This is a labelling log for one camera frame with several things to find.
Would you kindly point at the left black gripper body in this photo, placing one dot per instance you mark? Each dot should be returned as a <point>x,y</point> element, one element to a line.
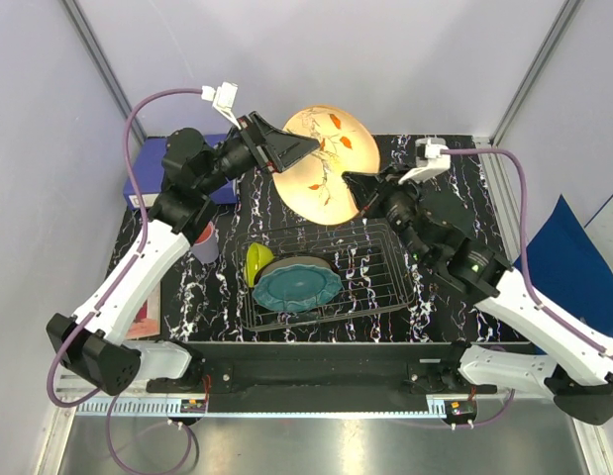
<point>247,149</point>

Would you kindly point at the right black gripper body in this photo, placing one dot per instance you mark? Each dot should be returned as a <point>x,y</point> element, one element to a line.
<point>397,203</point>

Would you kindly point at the cream floral plate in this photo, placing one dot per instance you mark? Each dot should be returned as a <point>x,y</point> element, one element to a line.
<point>313,188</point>

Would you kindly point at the pink plastic cup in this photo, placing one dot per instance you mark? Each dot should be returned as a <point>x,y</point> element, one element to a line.
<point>207,234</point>

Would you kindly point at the lilac plastic cup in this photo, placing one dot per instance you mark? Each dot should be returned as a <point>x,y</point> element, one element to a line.
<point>208,252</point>

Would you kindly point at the teal scalloped plate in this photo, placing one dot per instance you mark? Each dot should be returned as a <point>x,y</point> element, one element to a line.
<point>297,288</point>

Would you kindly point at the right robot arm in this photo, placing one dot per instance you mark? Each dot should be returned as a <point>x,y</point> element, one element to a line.
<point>575,366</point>

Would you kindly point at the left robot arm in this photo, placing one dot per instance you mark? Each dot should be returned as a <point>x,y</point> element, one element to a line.
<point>91,342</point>

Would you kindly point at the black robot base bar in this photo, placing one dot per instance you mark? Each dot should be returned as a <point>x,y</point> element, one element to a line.
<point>409,368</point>

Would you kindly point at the red rimmed white plate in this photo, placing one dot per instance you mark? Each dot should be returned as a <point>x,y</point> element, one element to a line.
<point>302,259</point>

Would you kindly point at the yellow-green bowl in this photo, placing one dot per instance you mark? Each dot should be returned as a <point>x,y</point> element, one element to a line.
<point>257,257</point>

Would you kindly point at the red illustrated book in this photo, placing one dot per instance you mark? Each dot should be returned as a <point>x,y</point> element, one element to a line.
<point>147,321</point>

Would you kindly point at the white paper sheet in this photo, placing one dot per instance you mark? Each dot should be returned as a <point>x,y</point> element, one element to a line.
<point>602,221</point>

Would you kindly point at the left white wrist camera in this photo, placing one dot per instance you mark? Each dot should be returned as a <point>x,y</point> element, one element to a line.
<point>222,99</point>

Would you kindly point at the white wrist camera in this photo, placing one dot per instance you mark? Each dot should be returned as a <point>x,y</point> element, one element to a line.
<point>431,160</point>
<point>222,99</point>

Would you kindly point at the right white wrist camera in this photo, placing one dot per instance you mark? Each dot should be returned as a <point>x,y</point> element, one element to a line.
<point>431,160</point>

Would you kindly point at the black wire dish rack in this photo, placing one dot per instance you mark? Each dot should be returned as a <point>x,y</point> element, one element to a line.
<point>371,262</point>

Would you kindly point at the purple-blue ring binder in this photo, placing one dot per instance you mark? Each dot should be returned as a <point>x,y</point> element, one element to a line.
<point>149,173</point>

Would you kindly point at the dark blue ring binder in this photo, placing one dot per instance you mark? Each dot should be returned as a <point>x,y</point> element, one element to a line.
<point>566,266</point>

